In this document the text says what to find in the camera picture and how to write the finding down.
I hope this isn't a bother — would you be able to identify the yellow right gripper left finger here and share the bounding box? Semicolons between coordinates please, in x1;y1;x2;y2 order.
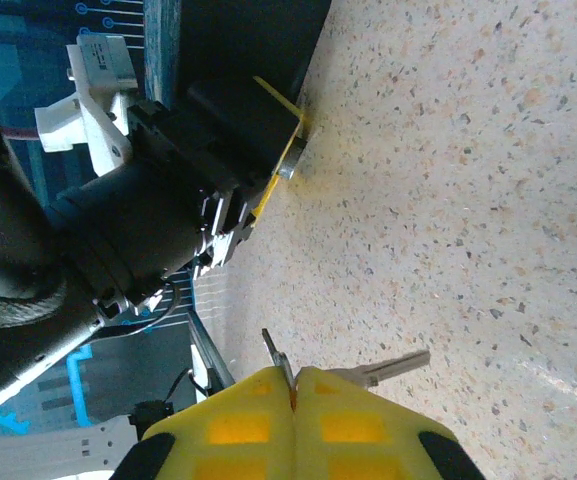
110;366;298;480

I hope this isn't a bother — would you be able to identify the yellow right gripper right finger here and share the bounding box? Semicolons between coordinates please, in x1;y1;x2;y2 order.
295;366;487;480

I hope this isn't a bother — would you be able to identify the black connector block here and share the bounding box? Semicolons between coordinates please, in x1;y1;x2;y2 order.
128;398;175;432

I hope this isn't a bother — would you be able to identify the thin black cable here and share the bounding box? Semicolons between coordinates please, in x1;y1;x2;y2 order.
130;280;182;335
166;367;212;404

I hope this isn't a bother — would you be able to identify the aluminium frame rail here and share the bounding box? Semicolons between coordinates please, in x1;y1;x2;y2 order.
187;308;238;402

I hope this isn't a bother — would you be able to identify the grey braided cable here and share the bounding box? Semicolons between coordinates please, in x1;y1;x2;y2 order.
0;277;70;330

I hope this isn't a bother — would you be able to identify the white perforated metal bracket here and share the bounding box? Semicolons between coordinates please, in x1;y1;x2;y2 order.
0;415;145;475

